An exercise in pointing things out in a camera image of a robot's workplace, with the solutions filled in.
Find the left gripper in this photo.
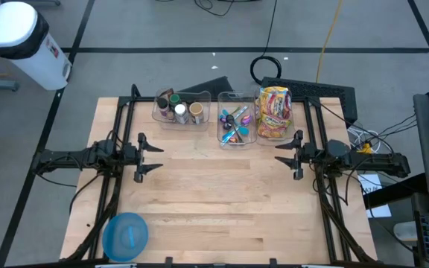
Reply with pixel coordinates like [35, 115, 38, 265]
[119, 132, 165, 184]

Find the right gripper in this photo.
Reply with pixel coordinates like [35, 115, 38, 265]
[273, 129, 352, 181]

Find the lime chili shrimp ramen packet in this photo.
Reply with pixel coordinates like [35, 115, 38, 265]
[255, 110, 294, 139]

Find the purple label spice jar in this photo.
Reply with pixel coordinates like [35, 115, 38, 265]
[156, 97, 171, 119]

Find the teal plastic spoon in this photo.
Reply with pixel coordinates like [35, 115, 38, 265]
[221, 109, 250, 137]

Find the blue-edged yellow ramen packet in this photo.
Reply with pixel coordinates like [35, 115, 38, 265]
[255, 95, 275, 116]

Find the white lid spice jar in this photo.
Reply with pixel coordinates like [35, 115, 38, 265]
[174, 103, 190, 125]

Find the dark metal spoon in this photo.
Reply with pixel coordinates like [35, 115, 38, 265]
[222, 121, 245, 145]

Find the rainbow metal spoon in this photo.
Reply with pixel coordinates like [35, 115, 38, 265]
[220, 133, 240, 147]

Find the green lid spice jar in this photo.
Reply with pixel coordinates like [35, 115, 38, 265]
[168, 93, 182, 112]

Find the slim spoon blue handle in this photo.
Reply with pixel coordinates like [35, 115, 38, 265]
[220, 124, 242, 147]

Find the yellow ramen noodle packet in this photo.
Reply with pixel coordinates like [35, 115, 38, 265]
[261, 86, 289, 98]

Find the purple spoon green handle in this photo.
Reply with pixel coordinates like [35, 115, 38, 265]
[218, 106, 242, 124]

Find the wide clear plastic bin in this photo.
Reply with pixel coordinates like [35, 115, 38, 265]
[151, 88, 212, 132]

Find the narrow clear plastic bin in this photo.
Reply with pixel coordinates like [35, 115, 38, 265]
[254, 86, 297, 146]
[217, 89, 257, 149]

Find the blue plastic bowl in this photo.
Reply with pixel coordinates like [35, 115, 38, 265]
[101, 211, 150, 263]

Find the black flat panel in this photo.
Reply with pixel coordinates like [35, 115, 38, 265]
[173, 76, 234, 95]

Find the white paper sheet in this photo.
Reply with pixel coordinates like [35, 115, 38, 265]
[355, 173, 393, 219]

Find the white round object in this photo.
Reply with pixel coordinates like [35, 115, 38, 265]
[393, 221, 420, 243]

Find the white trash can black liner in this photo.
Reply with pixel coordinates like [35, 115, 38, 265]
[0, 1, 73, 92]

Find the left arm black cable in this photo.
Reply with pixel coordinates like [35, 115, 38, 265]
[102, 129, 124, 150]

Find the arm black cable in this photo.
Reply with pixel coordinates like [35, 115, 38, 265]
[102, 129, 124, 150]
[312, 167, 368, 206]

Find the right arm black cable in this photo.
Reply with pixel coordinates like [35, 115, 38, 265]
[312, 167, 368, 206]

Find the black coiled cable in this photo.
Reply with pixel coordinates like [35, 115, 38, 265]
[250, 0, 283, 86]

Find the yellow cable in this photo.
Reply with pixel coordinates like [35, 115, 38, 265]
[314, 0, 345, 83]

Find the black floor cable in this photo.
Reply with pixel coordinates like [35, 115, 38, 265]
[194, 0, 238, 18]

